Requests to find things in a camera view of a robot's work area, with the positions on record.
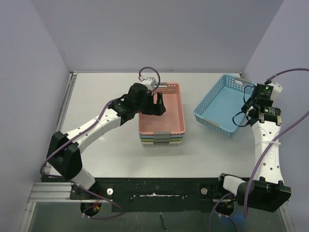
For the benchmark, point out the aluminium frame rail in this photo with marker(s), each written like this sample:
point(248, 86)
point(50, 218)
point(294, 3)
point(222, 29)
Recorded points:
point(47, 192)

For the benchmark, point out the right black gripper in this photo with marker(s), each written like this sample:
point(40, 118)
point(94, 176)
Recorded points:
point(247, 109)

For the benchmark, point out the green plastic basket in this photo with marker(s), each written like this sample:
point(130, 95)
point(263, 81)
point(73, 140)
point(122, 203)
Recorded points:
point(160, 140)

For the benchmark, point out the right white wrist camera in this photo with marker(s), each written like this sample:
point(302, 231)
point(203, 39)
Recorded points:
point(277, 88)

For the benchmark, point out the pink plastic basket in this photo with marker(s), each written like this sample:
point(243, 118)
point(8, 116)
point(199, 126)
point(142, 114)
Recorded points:
point(172, 121)

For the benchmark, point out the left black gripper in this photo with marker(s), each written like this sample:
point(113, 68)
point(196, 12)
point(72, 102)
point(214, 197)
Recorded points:
point(154, 108)

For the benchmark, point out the blue plastic basket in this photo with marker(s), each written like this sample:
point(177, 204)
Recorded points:
point(162, 136)
point(219, 109)

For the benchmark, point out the white plastic basket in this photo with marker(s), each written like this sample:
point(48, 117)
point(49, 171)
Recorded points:
point(161, 144)

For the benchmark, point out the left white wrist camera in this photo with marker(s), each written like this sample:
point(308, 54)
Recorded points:
point(149, 82)

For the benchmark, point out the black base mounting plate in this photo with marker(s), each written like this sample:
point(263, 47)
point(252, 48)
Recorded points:
point(160, 194)

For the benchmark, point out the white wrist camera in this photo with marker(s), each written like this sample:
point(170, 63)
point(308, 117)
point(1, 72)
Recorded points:
point(149, 82)
point(277, 88)

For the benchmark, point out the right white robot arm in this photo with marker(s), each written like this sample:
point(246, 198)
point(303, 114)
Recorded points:
point(266, 189)

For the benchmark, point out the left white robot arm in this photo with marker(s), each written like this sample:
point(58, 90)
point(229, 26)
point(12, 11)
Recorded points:
point(65, 149)

